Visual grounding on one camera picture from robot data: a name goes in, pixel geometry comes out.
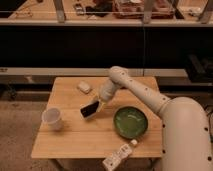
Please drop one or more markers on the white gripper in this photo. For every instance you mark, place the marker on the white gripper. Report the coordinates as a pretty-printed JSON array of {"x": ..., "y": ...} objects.
[{"x": 106, "y": 93}]

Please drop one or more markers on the green bowl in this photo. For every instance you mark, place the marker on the green bowl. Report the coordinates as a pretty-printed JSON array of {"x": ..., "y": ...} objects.
[{"x": 130, "y": 122}]

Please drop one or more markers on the black eraser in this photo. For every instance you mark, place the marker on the black eraser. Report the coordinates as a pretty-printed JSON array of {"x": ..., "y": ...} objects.
[{"x": 89, "y": 109}]

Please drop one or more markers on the white tube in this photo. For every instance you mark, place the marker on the white tube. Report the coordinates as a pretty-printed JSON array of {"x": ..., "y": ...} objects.
[{"x": 112, "y": 162}]

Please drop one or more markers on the red tray on shelf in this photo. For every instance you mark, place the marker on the red tray on shelf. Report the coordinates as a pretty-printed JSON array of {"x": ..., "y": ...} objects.
[{"x": 135, "y": 9}]

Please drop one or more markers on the wooden table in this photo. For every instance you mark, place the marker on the wooden table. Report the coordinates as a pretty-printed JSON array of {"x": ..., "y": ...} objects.
[{"x": 95, "y": 136}]

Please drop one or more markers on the white plastic cup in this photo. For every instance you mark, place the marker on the white plastic cup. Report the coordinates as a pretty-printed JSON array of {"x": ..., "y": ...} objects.
[{"x": 52, "y": 117}]

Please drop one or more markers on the dark object on shelf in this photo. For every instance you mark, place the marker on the dark object on shelf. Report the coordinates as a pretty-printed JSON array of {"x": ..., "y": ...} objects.
[{"x": 100, "y": 10}]

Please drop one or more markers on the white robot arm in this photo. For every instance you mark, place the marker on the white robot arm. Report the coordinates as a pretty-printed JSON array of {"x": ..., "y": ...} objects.
[{"x": 186, "y": 142}]

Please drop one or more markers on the white sponge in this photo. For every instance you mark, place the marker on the white sponge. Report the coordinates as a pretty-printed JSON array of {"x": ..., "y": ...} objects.
[{"x": 84, "y": 87}]

